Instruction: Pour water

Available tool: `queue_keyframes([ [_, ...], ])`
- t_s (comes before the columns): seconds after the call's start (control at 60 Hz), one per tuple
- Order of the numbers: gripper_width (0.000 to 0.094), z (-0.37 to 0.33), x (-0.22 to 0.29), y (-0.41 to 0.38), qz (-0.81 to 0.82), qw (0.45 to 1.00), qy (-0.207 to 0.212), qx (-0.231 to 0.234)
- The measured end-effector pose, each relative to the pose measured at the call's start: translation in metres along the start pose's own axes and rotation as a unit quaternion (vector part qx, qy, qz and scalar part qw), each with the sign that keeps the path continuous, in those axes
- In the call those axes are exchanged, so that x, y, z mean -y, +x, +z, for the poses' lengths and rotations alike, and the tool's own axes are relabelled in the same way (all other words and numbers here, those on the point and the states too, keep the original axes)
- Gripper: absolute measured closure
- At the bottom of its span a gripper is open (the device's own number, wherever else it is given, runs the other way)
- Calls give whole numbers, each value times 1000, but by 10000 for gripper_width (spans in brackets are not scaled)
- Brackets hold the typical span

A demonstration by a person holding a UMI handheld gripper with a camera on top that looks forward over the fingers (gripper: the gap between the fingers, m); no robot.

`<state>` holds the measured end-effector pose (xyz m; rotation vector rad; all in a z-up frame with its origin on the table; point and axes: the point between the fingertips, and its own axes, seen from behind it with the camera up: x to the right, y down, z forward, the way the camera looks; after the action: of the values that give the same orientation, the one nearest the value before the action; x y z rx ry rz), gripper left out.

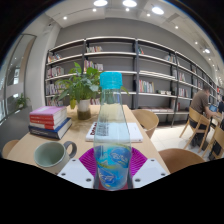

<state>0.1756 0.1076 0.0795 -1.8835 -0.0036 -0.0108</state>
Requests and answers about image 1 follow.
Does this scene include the person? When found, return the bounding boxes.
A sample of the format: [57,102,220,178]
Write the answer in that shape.
[217,95,224,116]
[189,84,215,141]

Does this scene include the dark blue book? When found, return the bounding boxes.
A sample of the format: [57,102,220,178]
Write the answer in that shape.
[28,118,73,140]

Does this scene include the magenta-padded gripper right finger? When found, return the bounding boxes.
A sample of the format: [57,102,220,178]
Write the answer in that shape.
[128,147,170,190]

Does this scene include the wooden chair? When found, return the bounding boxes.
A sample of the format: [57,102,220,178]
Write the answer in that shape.
[131,109,160,140]
[200,125,224,162]
[158,148,207,175]
[179,106,212,149]
[1,139,20,160]

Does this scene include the white book with patterned cover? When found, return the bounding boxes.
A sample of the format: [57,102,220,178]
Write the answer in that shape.
[85,121,144,143]

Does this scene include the round ceiling lights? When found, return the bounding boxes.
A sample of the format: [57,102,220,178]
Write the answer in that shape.
[61,0,213,55]

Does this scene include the green potted plant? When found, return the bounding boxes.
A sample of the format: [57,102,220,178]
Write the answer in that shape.
[54,62,129,121]

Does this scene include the beige patterned mug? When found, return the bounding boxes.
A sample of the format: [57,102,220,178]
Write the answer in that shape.
[33,140,78,175]

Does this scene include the pink-covered book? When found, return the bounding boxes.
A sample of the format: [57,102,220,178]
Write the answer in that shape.
[29,105,68,126]

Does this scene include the clear bottle with blue cap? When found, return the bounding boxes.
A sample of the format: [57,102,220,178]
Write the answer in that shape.
[93,71,133,192]

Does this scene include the red book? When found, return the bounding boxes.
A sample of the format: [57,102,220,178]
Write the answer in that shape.
[29,117,70,132]

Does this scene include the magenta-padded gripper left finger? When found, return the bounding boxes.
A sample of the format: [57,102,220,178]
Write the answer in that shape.
[57,147,100,190]

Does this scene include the small potted plant by window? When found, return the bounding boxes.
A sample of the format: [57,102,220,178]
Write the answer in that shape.
[13,93,32,110]

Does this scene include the grey shelf unit with books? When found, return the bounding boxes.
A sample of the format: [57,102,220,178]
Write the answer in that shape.
[44,35,224,129]

